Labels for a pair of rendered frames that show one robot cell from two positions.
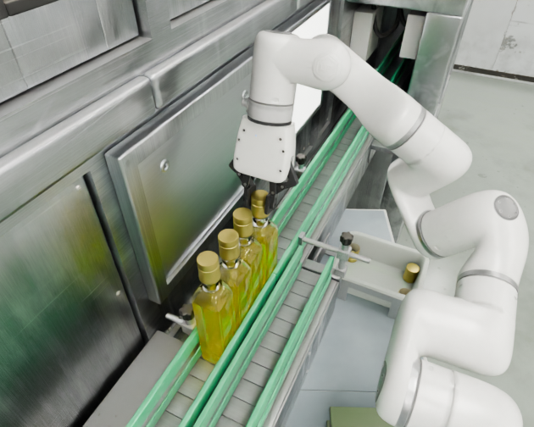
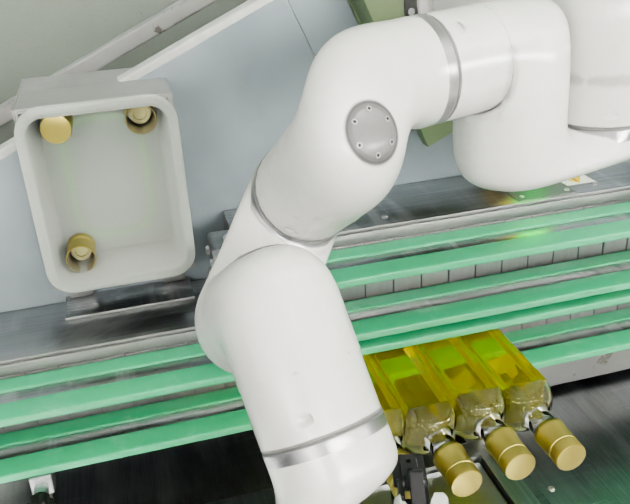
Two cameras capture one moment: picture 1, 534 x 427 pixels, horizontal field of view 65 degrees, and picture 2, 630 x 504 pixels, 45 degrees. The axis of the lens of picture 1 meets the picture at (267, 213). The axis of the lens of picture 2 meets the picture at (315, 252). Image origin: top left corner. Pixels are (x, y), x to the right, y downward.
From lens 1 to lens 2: 0.79 m
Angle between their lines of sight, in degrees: 55
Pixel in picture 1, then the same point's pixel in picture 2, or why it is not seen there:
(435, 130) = (344, 383)
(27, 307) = not seen: outside the picture
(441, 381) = not seen: outside the picture
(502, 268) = (439, 75)
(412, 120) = (380, 439)
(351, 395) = not seen: hidden behind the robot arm
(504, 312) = (511, 43)
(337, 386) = not seen: hidden behind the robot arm
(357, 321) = (214, 165)
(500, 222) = (402, 128)
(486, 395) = not seen: outside the picture
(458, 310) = (539, 117)
